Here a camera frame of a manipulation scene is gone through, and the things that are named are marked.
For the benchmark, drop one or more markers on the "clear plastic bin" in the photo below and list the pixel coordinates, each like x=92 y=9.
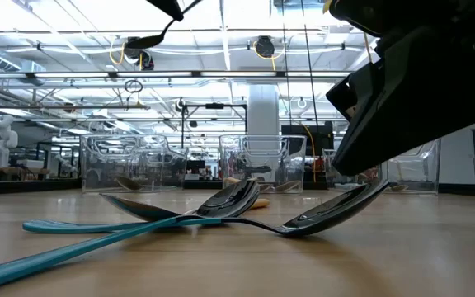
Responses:
x=245 y=165
x=419 y=173
x=97 y=165

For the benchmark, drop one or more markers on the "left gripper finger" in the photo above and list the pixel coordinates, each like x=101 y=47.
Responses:
x=169 y=7

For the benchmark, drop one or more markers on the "black cabinet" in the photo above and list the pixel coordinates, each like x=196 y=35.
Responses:
x=322 y=140

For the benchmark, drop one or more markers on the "white building column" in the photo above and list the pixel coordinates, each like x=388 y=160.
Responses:
x=263 y=111

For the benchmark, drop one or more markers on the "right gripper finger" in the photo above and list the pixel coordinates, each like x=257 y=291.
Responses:
x=357 y=97
x=427 y=103

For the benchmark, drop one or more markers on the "black gantry frame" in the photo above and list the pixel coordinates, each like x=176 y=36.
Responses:
x=214 y=106

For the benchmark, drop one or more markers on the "long ceiling light rail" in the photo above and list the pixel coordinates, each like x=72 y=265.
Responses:
x=72 y=74

